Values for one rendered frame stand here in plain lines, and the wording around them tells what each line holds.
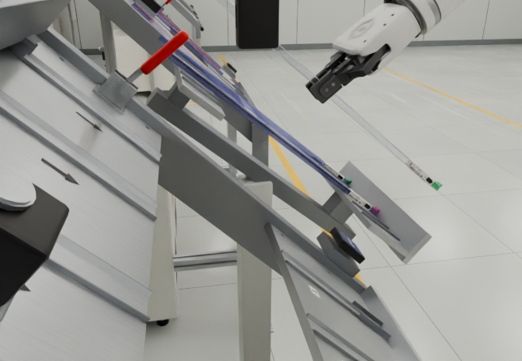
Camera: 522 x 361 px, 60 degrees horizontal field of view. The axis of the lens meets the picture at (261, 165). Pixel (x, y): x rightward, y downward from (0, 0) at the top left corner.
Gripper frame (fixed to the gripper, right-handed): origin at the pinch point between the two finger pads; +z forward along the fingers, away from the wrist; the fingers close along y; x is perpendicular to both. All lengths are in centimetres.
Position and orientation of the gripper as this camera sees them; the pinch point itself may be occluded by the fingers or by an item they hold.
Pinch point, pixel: (323, 85)
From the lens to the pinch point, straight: 69.8
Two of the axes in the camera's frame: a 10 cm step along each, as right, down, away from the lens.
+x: 6.3, 6.6, 4.2
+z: -7.5, 6.5, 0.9
